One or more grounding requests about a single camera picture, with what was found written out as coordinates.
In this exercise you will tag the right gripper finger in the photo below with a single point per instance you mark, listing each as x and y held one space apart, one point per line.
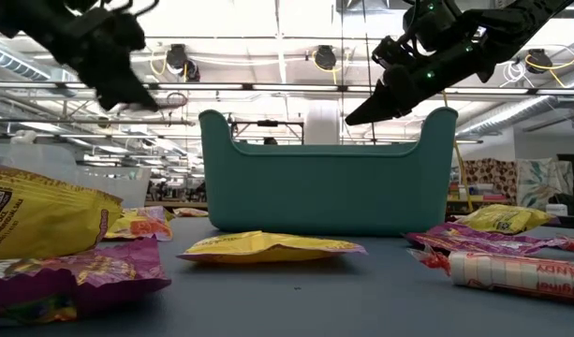
380 105

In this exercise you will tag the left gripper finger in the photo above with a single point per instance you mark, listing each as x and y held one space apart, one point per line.
122 84
104 102

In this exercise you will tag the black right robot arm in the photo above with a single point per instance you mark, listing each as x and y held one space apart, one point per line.
525 21

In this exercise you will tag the purple Skittles candy packet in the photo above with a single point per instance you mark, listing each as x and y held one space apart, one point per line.
104 276
469 238
551 242

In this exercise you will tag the white round pillar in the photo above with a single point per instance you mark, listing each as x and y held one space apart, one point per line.
321 122

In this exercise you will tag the clear plastic bin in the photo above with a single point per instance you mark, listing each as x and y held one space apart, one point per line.
57 159

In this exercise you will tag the teal plastic bin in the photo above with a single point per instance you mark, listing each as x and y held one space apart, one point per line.
324 192

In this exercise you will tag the person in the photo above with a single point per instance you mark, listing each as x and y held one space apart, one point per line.
270 141

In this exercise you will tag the leopard print cloth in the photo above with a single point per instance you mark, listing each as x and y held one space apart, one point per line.
492 175

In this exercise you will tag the wooden workbench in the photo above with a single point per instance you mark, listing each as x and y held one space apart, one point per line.
174 204

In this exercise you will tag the floral print cloth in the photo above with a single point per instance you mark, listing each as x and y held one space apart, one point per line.
544 182

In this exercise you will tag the white box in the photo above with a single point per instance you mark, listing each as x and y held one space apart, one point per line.
555 209

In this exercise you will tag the silver ceiling air duct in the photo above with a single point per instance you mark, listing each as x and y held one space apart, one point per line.
15 65
502 117

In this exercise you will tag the long ceiling light rail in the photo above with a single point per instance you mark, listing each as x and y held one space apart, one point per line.
291 87

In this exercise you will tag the black metal frame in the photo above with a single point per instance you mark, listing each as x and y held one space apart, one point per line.
268 123

